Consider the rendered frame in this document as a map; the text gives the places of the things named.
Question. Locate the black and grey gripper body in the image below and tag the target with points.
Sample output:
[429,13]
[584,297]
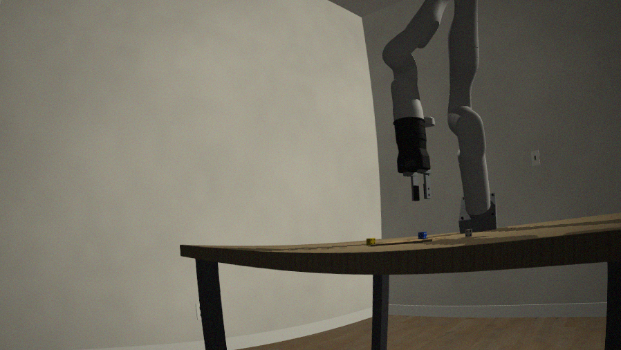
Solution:
[410,132]

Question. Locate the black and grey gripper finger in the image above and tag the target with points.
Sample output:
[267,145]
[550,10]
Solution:
[414,185]
[427,183]

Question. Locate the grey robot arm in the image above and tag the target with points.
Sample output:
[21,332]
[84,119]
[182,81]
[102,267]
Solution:
[463,53]

